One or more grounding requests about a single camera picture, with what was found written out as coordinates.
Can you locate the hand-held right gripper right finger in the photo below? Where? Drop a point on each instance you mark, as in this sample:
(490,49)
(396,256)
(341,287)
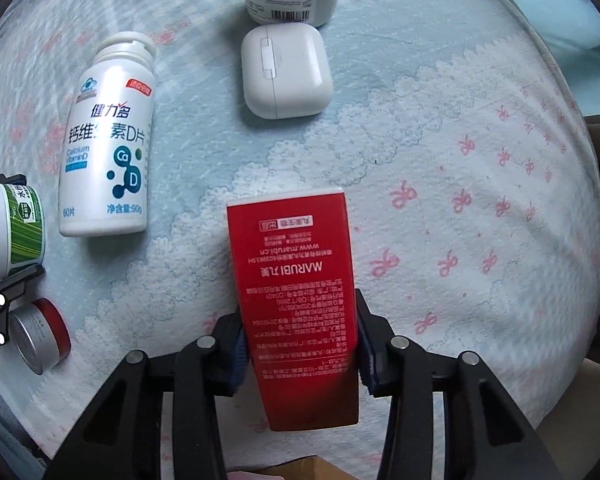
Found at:
(366,360)

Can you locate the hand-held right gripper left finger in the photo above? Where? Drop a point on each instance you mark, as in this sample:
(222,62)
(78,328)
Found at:
(239,357)

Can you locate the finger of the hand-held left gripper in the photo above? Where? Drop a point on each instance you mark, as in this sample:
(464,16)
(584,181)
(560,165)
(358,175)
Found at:
(7,180)
(10,290)

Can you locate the green striped white jar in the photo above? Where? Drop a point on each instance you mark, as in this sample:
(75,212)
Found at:
(22,232)

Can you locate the red cosmetic tube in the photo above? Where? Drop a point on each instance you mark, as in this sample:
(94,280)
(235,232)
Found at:
(290,270)

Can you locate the silver tin with red lid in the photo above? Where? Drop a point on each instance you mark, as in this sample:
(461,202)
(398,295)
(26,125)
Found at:
(37,332)

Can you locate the white vitamin bottle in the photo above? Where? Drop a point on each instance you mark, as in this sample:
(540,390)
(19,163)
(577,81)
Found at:
(105,150)

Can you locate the light blue printed bedsheet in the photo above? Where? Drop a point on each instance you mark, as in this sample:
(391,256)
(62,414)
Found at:
(455,135)

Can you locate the white earbuds case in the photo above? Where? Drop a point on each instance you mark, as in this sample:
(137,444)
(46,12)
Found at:
(290,70)

